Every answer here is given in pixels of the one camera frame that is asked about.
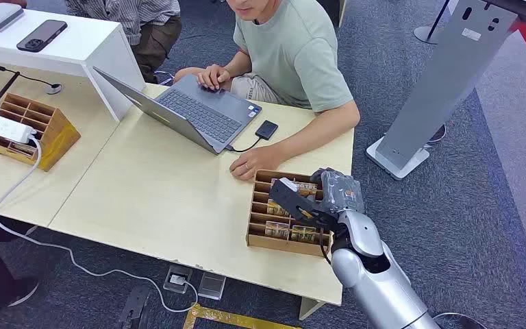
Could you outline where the grey laptop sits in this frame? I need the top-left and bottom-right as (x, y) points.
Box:
(92, 66), (264, 156)

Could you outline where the white power cable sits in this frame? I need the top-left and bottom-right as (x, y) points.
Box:
(0, 135), (199, 314)

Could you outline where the black pole with round base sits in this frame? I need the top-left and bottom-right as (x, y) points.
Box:
(413, 0), (453, 46)

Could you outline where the table leg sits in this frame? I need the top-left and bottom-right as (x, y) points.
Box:
(299, 297), (327, 321)

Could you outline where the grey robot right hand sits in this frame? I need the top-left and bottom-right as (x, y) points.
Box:
(310, 167), (366, 215)

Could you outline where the black external drive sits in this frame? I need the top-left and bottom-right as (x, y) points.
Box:
(254, 119), (279, 141)

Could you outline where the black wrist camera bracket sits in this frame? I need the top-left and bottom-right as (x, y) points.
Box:
(268, 177), (341, 233)

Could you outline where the white power strip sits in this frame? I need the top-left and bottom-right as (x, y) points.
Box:
(0, 107), (38, 145)

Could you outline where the silver kiosk stand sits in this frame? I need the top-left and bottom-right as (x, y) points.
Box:
(364, 0), (519, 182)

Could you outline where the white desk shelf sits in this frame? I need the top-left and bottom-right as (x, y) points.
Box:
(0, 8), (147, 123)

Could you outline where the person's left hand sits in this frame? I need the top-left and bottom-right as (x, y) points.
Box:
(229, 146), (283, 182)

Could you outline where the black smartphone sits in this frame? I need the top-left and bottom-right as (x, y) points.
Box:
(16, 19), (68, 53)

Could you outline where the floor socket box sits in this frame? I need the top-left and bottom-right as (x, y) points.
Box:
(162, 265), (194, 295)

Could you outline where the black floor bracket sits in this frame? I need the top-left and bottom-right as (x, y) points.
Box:
(118, 284), (153, 329)

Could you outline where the floor socket lid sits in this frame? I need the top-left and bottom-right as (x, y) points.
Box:
(197, 271), (227, 301)

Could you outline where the thin black cable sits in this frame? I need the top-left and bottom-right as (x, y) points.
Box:
(0, 29), (60, 89)

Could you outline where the wooden card rack with cards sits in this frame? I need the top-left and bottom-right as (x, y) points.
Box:
(245, 169), (333, 258)

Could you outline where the person's right hand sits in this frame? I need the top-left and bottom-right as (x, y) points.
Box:
(197, 64), (231, 91)

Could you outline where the black drive cable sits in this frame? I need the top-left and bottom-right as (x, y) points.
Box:
(225, 136), (263, 154)

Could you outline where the yellow floor tape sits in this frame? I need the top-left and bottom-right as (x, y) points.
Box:
(181, 302), (301, 329)

